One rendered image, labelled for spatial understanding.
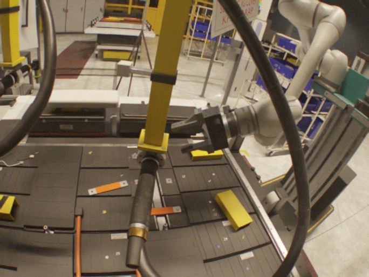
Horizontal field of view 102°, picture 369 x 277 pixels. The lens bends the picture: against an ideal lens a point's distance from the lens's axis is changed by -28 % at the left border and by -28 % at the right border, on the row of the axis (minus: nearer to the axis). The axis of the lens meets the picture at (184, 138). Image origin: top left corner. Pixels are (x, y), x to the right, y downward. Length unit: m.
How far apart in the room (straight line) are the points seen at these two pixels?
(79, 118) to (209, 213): 0.70
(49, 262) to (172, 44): 0.66
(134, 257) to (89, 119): 0.71
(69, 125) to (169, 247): 0.70
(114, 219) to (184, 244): 0.24
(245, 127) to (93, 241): 0.57
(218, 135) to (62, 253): 0.59
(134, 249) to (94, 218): 0.31
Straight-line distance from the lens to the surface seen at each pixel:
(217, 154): 0.99
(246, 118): 0.59
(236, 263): 0.72
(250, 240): 0.79
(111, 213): 0.73
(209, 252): 0.71
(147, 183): 0.53
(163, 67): 0.45
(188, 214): 0.76
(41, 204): 0.79
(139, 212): 0.47
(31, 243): 0.73
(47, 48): 0.49
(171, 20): 0.44
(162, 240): 0.68
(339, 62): 1.50
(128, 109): 1.05
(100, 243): 0.68
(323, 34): 0.87
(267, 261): 0.78
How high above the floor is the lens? 1.62
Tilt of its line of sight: 35 degrees down
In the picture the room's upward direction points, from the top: 15 degrees clockwise
